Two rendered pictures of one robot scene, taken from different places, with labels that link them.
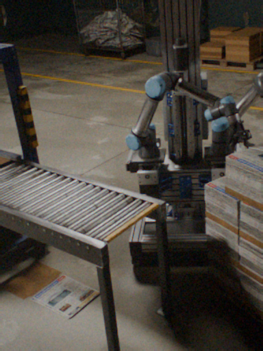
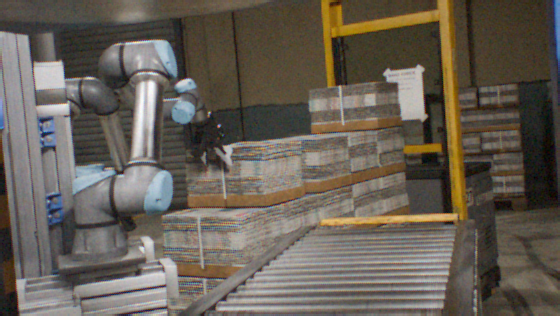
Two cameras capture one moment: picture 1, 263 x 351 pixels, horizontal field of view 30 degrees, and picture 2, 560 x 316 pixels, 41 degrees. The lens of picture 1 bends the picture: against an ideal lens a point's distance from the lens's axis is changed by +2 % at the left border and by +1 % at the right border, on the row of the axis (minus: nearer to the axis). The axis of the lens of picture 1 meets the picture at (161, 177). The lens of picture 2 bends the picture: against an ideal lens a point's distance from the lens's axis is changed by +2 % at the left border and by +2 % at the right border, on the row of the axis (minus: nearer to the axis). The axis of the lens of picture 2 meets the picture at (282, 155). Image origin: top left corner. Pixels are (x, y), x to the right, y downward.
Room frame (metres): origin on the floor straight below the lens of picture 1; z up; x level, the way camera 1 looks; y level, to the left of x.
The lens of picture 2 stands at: (3.39, 2.17, 1.16)
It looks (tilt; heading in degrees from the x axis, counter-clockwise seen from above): 3 degrees down; 247
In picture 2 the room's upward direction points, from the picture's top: 5 degrees counter-clockwise
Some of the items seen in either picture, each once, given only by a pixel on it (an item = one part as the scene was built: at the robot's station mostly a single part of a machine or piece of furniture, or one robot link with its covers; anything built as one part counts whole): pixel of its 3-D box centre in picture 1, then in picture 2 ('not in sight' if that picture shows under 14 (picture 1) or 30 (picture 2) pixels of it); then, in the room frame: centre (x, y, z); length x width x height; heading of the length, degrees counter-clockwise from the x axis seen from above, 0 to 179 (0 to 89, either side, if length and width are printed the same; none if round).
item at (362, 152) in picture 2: not in sight; (330, 158); (1.81, -0.97, 0.95); 0.38 x 0.29 x 0.23; 123
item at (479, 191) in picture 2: not in sight; (427, 231); (0.90, -1.58, 0.40); 0.69 x 0.55 x 0.80; 124
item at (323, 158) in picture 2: not in sight; (298, 164); (2.06, -0.81, 0.95); 0.38 x 0.29 x 0.23; 124
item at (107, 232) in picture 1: (123, 222); (381, 235); (2.26, 0.23, 0.77); 0.47 x 0.05 x 0.05; 142
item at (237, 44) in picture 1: (233, 46); not in sight; (9.02, -1.50, 0.28); 1.20 x 0.83 x 0.57; 52
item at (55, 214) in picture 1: (73, 205); (362, 262); (2.50, 0.53, 0.77); 0.47 x 0.05 x 0.05; 142
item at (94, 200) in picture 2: (146, 132); (97, 196); (3.07, 0.08, 0.98); 0.13 x 0.12 x 0.14; 150
